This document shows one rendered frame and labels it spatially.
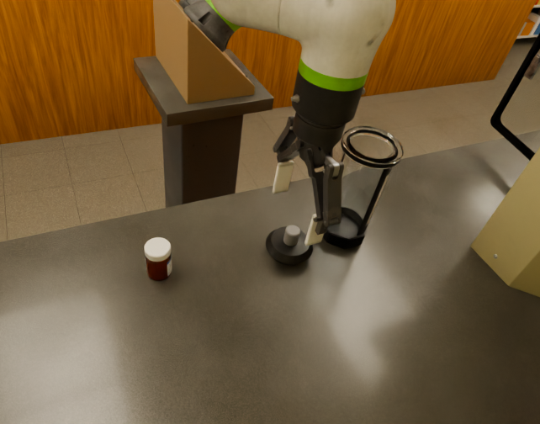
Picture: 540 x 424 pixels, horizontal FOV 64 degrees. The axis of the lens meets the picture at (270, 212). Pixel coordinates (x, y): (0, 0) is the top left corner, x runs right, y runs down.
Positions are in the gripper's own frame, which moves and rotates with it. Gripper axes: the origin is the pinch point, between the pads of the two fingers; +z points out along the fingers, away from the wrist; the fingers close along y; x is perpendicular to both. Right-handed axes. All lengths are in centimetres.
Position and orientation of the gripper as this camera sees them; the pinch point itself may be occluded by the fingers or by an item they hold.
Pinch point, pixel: (296, 210)
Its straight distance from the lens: 76.8
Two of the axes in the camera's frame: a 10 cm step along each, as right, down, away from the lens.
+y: -4.1, -6.8, 6.1
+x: -9.0, 2.0, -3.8
